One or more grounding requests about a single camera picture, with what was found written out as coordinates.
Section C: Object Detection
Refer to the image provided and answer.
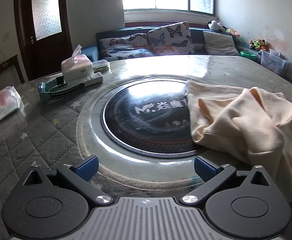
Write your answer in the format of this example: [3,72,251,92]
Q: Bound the black round induction cooktop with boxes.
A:
[101,81,206,155]

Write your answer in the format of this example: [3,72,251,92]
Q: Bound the cream long-sleeve garment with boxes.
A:
[186,79,292,202]

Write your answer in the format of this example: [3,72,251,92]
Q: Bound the teal and black tool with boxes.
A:
[38,76,85,103]

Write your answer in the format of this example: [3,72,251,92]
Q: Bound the blue stool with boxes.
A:
[81,45,99,62]

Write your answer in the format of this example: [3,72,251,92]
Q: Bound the wooden side table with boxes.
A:
[0,55,25,94]

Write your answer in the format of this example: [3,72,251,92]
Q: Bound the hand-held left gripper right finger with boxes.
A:
[180,156,274,207]

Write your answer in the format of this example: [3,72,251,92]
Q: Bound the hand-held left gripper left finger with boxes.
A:
[18,155,114,207]

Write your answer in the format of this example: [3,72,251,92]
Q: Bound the panda plush toy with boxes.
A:
[208,20,222,32]

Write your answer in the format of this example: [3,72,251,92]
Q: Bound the white remote control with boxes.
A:
[67,72,104,85]

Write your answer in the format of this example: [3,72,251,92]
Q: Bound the clear plastic storage box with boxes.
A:
[259,49,290,77]

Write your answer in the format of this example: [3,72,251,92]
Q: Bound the soft tissue pack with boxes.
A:
[0,86,21,127]

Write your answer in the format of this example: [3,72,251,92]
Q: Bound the dark blue sofa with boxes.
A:
[96,26,241,60]

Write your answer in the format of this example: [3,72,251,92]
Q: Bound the colourful plush toy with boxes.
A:
[222,26,239,37]

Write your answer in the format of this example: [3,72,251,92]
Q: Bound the brown and green plush toy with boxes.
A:
[249,39,269,52]

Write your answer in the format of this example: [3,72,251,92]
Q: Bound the grey pillow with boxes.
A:
[203,31,240,56]

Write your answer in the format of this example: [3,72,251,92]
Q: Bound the white tissue box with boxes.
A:
[61,44,94,82]

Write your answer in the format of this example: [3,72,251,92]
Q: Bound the dark wooden door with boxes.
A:
[13,0,73,82]

